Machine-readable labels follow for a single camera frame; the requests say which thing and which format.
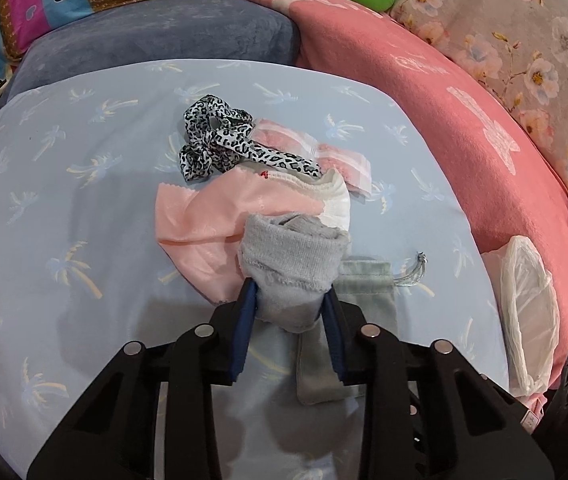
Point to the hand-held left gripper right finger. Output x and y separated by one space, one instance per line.
336 345

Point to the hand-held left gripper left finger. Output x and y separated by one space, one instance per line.
244 340

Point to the grey sock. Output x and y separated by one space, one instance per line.
289 260

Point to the white lined trash bin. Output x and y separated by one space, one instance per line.
528 300

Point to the pink white striped cloth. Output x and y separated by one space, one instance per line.
343 165

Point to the leopard print hair ribbon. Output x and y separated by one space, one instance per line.
224 140

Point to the pink blanket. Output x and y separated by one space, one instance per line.
413 85

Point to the blue-grey seat cushion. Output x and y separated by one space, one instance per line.
164 25

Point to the grey floral blanket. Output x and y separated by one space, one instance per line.
513 20

